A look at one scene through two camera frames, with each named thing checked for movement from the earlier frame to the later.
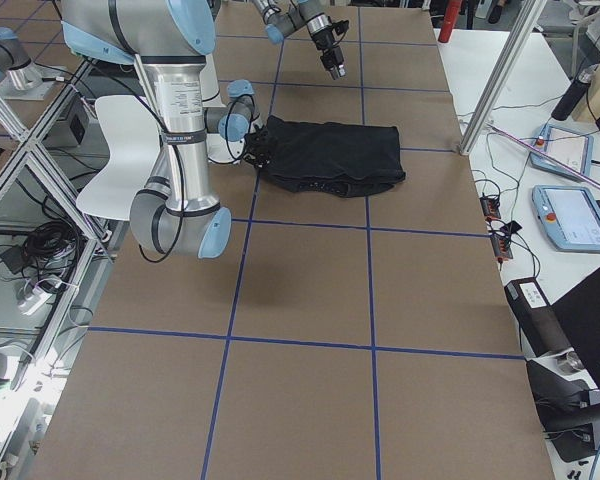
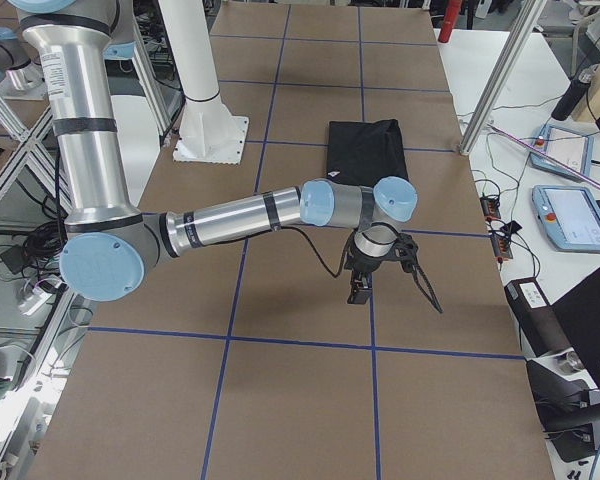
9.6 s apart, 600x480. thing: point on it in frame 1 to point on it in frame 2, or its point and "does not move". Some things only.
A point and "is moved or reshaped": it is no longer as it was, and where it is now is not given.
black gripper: x=258 y=147 to x=405 y=251
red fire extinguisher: x=451 y=12 does not move
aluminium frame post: x=522 y=26 does not move
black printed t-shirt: x=327 y=158 is moved or reshaped
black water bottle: x=575 y=94 does not move
